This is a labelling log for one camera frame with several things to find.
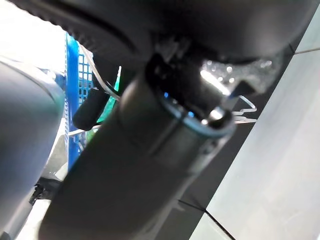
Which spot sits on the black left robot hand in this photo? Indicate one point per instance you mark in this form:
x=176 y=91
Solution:
x=137 y=162

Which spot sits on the green Sprite bottle yellow cap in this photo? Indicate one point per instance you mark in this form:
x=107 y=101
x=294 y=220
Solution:
x=110 y=107

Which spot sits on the silver left robot leg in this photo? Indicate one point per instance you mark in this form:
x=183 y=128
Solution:
x=22 y=125

